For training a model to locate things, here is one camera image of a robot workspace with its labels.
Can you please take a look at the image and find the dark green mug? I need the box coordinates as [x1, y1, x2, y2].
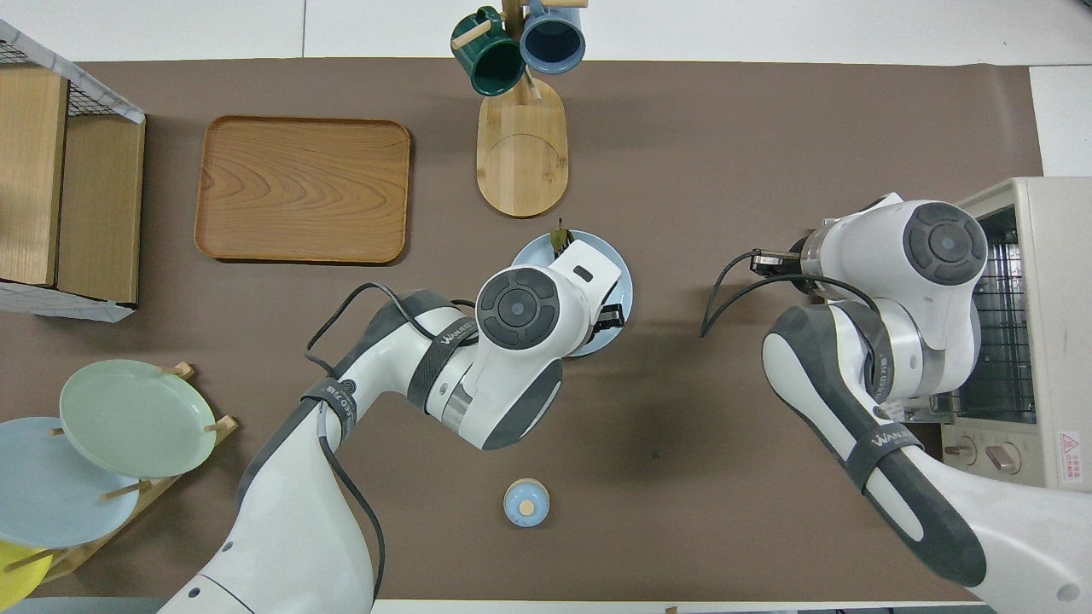
[451, 7, 526, 97]

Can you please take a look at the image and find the blue mug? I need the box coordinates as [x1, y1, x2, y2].
[520, 0, 587, 75]

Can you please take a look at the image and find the pale green racked plate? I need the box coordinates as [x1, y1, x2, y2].
[60, 359, 218, 479]

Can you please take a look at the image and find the light blue round plate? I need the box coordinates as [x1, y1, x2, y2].
[510, 230, 635, 357]

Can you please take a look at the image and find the light blue racked plate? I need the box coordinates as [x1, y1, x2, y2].
[0, 416, 142, 549]

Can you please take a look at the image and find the wire basket wooden shelf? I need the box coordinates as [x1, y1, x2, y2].
[0, 19, 148, 323]

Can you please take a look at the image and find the wooden plate rack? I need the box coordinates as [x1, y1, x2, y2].
[26, 362, 240, 585]

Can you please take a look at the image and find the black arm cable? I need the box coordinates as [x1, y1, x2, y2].
[700, 250, 880, 338]
[305, 283, 479, 598]

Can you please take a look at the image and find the yellow racked plate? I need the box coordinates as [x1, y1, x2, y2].
[0, 539, 54, 602]

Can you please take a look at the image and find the brown table mat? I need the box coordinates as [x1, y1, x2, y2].
[0, 58, 1046, 602]

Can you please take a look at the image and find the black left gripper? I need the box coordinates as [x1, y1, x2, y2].
[589, 294, 626, 333]

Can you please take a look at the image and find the white toaster oven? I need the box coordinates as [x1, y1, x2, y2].
[904, 177, 1092, 491]

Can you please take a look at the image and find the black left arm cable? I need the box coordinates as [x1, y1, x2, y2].
[305, 283, 479, 598]

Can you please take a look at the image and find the wooden serving tray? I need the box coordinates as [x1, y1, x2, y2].
[195, 116, 412, 265]

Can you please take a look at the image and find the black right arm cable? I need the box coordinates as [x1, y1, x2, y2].
[700, 250, 880, 338]

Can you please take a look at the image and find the wooden mug tree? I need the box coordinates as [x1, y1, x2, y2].
[450, 0, 590, 219]

